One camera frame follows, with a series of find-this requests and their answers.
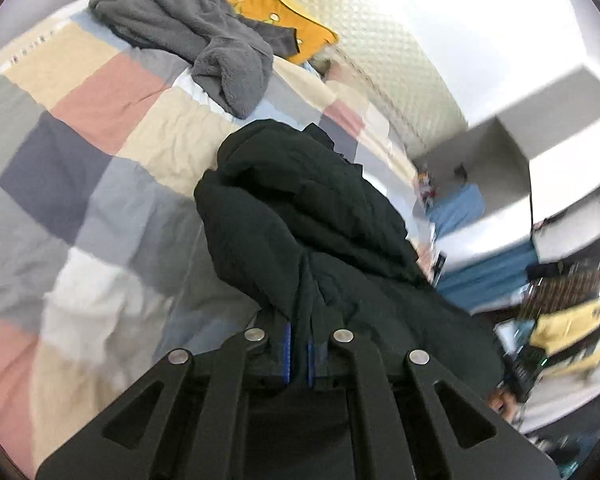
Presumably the cluster of small bottles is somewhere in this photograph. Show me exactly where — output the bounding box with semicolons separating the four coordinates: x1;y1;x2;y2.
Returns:
416;169;438;208

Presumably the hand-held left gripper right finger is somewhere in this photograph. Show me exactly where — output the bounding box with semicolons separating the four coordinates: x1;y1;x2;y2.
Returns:
307;329;561;480

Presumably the person's right hand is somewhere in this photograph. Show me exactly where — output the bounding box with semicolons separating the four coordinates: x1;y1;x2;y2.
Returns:
489;389;520;423

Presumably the yellow pillow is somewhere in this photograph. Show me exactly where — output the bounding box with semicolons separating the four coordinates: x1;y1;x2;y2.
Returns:
197;0;340;65

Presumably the patterned brown cloth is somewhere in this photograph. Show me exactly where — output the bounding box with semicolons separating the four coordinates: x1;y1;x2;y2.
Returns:
519;255;600;331

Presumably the black puffer jacket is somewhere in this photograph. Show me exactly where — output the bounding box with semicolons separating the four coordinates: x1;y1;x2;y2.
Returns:
194;119;506;480

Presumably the blue towel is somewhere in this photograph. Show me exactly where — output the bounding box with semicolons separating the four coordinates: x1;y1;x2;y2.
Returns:
426;183;486;238

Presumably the blue curtain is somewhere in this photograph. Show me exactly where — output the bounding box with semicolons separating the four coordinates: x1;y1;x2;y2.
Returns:
437;239;539;313

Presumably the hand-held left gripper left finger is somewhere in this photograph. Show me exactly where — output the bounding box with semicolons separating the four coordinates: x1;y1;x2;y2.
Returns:
35;322;294;480

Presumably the patchwork checkered duvet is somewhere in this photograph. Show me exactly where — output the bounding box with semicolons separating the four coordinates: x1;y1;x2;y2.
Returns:
0;0;433;478

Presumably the grey fleece garment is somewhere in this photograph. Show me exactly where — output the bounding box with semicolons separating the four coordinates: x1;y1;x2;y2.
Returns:
89;0;301;120

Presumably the cream quilted headboard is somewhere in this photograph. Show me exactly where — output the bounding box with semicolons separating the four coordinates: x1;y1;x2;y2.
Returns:
245;0;470;161

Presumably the patchwork checkered pillow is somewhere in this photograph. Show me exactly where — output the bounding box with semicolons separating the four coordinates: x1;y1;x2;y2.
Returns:
312;57;396;136

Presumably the yellow and black garment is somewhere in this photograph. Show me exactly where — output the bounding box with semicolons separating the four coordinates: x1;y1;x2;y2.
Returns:
527;297;600;378

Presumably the grey wall cabinet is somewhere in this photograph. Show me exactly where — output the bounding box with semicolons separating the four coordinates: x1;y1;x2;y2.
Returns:
415;64;600;266

